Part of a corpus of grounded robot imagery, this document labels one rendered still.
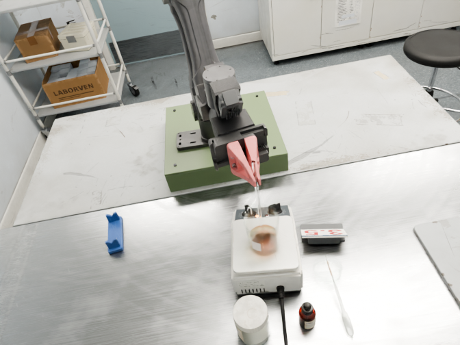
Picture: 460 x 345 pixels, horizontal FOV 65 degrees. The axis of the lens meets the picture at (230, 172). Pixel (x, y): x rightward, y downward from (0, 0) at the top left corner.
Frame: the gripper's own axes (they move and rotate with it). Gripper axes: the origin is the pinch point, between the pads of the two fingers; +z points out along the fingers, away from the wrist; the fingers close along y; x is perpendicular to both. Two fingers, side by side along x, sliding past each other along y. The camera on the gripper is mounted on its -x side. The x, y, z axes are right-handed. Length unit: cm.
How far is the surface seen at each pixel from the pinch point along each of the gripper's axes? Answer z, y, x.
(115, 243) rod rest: -15.7, -30.1, 23.2
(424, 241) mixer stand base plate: 7.2, 30.9, 24.3
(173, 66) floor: -277, 5, 120
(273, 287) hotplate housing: 7.0, -1.0, 22.0
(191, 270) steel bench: -4.1, -15.3, 25.4
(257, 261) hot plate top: 4.1, -2.6, 16.5
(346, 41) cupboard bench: -217, 146, 108
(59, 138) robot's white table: -68, -47, 26
